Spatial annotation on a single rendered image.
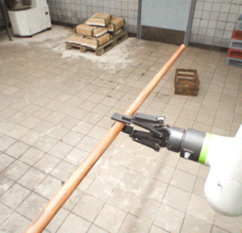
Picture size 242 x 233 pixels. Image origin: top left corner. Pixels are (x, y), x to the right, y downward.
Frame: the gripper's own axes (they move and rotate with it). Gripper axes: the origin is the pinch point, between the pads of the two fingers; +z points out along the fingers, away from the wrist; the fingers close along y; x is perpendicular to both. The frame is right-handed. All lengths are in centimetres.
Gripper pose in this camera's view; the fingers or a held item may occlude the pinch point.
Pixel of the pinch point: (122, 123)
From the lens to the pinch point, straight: 76.6
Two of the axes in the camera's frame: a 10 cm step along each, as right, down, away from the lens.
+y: 0.0, 8.1, 5.9
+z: -8.9, -2.6, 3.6
